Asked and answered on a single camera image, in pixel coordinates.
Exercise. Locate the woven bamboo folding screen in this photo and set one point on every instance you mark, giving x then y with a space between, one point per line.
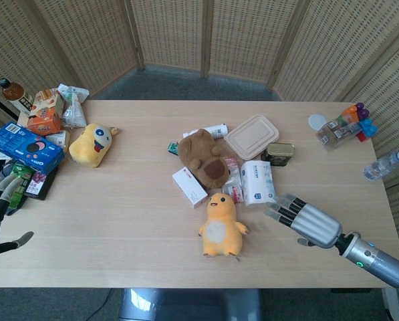
199 36

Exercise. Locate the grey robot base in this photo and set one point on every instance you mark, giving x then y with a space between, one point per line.
189 304

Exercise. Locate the clear packaged bread bag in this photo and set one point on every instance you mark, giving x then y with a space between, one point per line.
336 131

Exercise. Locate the small white beige packet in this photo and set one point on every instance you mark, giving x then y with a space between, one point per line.
59 137

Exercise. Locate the small green packet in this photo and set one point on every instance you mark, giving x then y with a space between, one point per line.
172 147

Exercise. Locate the green snack pouch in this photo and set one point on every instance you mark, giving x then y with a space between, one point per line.
18 184

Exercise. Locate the orange snack box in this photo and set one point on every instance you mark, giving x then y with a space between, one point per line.
45 112

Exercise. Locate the blue Oreo box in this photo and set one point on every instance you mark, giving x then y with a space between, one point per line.
25 148

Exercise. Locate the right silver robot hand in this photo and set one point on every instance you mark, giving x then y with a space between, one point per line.
314 222

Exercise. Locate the dark green meat tin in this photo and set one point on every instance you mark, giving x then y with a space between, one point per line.
278 154

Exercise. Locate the white red small box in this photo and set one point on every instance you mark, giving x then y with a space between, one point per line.
189 187

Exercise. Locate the beige lidded lunch box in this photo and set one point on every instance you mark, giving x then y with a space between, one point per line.
252 135

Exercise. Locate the clear water bottle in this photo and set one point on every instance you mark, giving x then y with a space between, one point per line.
384 164

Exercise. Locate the colourful toy building blocks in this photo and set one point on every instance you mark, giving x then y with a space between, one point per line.
361 118

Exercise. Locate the red white zip bag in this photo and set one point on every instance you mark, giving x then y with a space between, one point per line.
234 182

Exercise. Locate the yellow emoji face plush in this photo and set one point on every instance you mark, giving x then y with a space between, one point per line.
91 143

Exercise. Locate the dark purple grape box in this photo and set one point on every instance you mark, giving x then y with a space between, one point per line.
38 182

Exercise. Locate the white tissue pack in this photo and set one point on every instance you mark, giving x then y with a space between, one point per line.
258 183

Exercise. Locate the yellow plush duck toy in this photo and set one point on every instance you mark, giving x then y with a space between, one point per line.
220 226

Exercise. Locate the brown tea bottle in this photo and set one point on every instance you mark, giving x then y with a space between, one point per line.
15 95

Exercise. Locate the white green snack bag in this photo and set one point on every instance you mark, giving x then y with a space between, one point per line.
73 105

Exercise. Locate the brown capybara plush toy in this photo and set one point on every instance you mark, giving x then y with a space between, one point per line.
204 154

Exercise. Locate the white cylindrical bottle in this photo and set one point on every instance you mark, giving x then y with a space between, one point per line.
216 130

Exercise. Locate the white round lid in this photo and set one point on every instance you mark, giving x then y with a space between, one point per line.
318 121

